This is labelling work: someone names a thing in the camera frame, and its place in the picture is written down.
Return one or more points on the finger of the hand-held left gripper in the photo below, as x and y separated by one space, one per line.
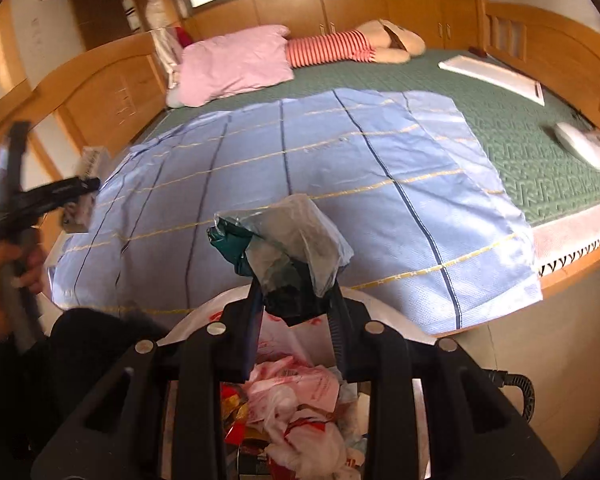
65 191

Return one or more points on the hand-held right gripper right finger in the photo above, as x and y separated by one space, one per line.
342 335

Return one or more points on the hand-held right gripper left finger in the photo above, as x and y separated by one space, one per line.
250 330

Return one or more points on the white mesh trash bin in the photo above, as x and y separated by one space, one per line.
395 316

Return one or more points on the pink plastic bag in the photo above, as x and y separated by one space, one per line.
300 382

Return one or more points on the green snack wrapper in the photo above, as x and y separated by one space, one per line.
230 240

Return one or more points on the clear plastic bag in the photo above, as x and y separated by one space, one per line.
310 232

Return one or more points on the pale blue pillow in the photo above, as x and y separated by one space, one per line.
175 97

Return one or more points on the white hanging cloth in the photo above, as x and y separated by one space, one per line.
165 55

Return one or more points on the blue striped cloth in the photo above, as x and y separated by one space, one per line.
330 160

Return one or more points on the brown wooden shelf unit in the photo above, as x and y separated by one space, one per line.
95 10

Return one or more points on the red cloth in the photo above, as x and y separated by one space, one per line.
182 36

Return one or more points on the white wrapped bundle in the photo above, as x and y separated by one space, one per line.
160 10

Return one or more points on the pink pillow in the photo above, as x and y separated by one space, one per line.
230 62

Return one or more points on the pale pink fringed blanket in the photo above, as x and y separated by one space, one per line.
570 235

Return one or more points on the green patterned mat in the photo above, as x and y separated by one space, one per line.
505 125

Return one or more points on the plush toy with striped shirt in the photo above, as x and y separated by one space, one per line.
330 47

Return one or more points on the white flat board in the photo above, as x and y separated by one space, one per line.
490 77

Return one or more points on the white handheld vacuum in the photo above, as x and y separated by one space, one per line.
585 145

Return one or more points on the wooden bunk bed frame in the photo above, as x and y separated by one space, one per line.
120 90

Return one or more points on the wooden wall cabinet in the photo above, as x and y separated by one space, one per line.
280 5

